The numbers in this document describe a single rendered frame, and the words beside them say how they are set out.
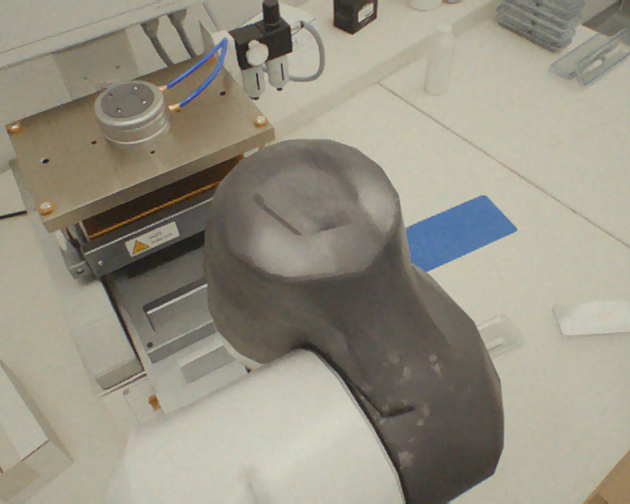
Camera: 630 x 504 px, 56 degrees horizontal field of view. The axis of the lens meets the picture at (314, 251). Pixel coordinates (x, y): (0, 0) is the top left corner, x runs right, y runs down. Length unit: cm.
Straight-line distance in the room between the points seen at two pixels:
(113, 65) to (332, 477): 71
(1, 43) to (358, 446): 66
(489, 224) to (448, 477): 85
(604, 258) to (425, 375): 87
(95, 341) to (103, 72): 37
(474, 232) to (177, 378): 60
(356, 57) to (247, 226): 114
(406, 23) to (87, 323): 103
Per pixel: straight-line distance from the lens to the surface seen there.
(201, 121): 72
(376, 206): 23
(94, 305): 72
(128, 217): 70
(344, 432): 24
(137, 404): 76
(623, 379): 98
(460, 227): 107
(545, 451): 90
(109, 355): 71
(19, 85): 128
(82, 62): 86
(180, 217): 70
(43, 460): 88
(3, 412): 89
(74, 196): 68
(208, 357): 64
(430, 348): 25
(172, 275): 72
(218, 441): 25
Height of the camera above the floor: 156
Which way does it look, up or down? 52 degrees down
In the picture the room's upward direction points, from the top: 4 degrees counter-clockwise
